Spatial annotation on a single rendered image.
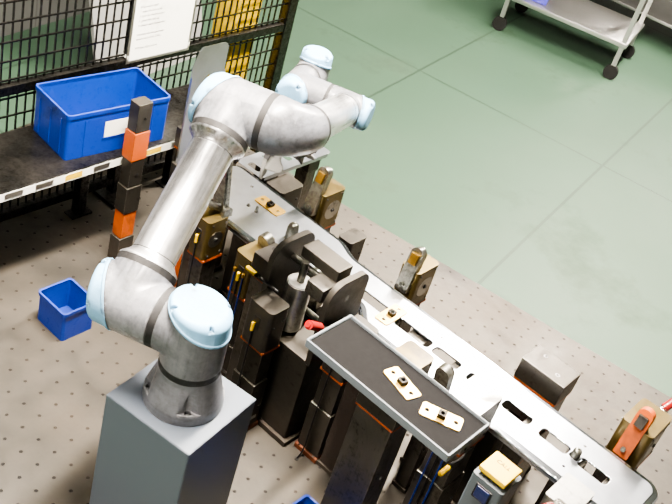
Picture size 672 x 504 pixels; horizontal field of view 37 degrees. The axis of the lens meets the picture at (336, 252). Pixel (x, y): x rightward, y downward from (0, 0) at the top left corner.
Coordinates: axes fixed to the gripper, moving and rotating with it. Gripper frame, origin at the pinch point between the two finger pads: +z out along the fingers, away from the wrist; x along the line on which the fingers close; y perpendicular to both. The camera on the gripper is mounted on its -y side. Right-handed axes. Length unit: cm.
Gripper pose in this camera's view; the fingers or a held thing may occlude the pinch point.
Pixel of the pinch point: (278, 170)
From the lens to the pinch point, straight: 257.3
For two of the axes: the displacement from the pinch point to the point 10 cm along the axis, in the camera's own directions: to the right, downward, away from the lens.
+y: 7.2, 5.6, -4.2
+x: 6.5, -3.1, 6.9
